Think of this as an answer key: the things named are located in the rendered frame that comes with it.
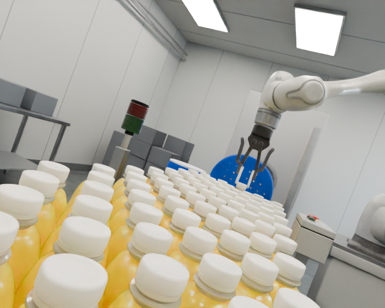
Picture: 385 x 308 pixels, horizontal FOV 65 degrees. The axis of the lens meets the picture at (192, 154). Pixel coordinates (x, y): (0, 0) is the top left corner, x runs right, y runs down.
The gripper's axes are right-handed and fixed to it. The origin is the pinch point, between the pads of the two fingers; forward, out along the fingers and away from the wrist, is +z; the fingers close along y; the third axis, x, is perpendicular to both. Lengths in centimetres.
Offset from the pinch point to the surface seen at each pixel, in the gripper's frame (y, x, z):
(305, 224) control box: -23.1, 18.4, 5.8
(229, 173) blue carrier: 8.2, -17.2, 1.5
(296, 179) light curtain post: -30, -158, -8
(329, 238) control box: -30.7, 18.2, 6.8
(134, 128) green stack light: 35.5, 28.5, -2.9
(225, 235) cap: -6, 77, 5
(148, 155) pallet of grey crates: 183, -341, 38
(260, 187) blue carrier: -6.5, -17.3, 2.5
